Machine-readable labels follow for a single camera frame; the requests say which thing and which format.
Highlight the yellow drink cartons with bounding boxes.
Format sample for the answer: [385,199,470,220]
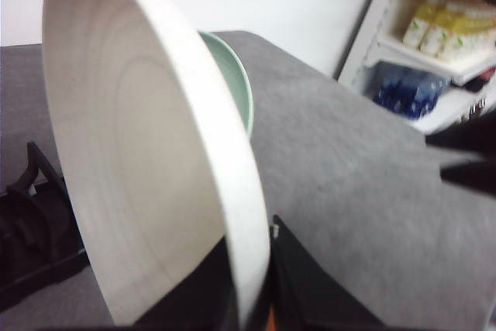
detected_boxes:
[402,0,496,59]

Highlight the green plate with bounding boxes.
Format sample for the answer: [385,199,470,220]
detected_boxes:
[198,31,253,135]

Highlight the black plate rack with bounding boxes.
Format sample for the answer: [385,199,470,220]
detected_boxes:
[0,141,90,311]

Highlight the white storage shelf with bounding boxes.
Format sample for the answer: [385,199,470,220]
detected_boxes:
[338,0,496,135]

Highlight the white plate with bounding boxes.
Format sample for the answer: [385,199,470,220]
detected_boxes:
[42,0,271,331]

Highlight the blue bottle pack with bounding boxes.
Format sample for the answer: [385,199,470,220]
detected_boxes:
[373,62,452,119]

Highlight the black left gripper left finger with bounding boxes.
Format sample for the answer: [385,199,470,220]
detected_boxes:
[39,237,239,331]

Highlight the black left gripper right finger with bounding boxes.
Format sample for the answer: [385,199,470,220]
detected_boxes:
[270,215,392,331]

